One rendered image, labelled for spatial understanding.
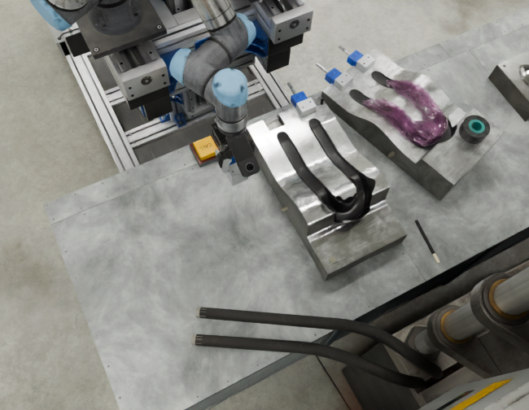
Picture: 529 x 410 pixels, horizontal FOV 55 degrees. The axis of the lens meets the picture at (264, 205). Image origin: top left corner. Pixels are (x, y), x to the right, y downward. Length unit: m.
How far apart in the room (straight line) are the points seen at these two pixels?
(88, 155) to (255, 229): 1.32
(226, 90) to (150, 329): 0.68
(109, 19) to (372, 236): 0.95
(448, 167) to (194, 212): 0.75
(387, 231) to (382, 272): 0.12
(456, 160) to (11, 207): 1.93
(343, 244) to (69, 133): 1.68
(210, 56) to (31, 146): 1.68
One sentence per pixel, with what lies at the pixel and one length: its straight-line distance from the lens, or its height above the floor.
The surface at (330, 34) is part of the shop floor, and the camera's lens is 3.03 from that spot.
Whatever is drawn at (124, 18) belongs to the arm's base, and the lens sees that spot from 1.57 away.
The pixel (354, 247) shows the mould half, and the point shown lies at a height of 0.86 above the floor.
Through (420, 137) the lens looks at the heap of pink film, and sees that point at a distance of 1.62.
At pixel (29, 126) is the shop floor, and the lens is 2.81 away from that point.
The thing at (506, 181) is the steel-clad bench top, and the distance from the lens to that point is 1.76.
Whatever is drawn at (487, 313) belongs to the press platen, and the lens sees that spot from 1.02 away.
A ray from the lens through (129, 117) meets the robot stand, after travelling 2.44.
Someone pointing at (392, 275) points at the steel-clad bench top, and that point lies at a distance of 1.51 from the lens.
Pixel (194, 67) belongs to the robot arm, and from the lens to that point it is 1.17.
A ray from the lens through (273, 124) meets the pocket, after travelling 1.59.
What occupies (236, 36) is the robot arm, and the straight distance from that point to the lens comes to 1.23.
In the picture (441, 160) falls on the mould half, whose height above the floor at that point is 0.91.
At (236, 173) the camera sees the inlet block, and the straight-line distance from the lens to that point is 1.39.
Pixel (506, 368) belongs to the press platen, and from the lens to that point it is 1.29.
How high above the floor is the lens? 2.19
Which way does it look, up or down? 65 degrees down
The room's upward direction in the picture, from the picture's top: 5 degrees clockwise
